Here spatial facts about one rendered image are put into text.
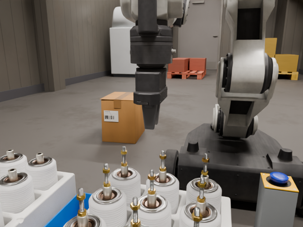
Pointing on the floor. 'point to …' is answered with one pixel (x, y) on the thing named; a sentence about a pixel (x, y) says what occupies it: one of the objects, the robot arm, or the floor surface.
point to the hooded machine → (121, 46)
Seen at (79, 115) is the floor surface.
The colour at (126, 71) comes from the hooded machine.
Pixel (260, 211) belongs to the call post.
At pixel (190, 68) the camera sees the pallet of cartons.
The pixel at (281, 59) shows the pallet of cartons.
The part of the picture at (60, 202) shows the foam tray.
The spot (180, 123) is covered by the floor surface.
